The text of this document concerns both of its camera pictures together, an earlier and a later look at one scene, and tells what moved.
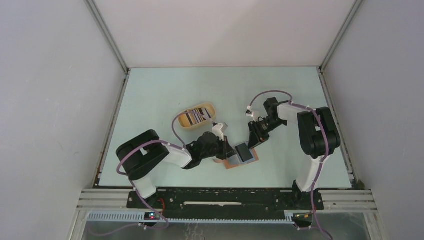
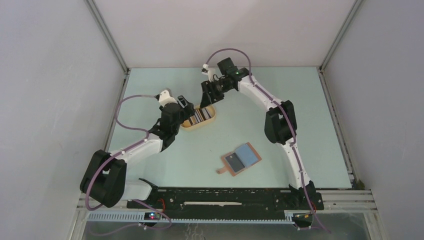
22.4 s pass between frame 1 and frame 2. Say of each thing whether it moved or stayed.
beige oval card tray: stayed
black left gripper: moved
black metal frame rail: stayed
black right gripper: moved
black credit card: moved
